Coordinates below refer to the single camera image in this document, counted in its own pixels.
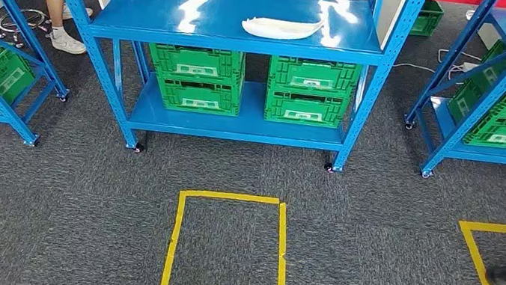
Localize white curved plastic part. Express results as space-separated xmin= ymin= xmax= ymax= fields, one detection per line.
xmin=240 ymin=8 xmax=326 ymax=47

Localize white power cable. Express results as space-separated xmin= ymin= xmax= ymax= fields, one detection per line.
xmin=390 ymin=41 xmax=483 ymax=88

